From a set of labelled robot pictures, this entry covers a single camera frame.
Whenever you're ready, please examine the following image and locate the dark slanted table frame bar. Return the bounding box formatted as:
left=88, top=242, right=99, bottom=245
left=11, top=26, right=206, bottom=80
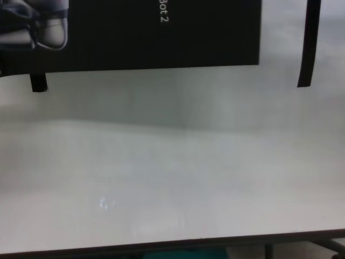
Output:
left=309, top=238, right=345, bottom=259

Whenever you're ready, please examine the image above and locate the black tape frame outline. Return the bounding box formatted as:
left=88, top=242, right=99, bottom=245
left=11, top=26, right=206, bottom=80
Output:
left=29, top=0, right=322, bottom=93

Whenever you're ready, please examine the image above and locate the black AI2 Robotics robot poster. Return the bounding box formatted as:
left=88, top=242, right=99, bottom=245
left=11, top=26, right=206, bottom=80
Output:
left=0, top=0, right=263, bottom=78

